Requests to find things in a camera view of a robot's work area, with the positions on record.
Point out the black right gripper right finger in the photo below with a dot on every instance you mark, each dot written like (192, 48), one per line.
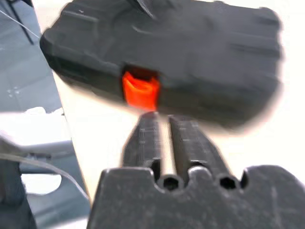
(190, 143)

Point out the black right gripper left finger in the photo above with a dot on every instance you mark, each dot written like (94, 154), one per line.
(143, 143)

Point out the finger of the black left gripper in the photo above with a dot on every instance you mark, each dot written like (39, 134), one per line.
(144, 7)

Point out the black plastic tool case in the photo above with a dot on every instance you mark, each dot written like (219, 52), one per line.
(178, 52)

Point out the orange tool case latch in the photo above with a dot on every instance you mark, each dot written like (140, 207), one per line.
(140, 91)

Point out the brown cardboard table cover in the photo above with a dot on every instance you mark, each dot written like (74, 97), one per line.
(100, 133)

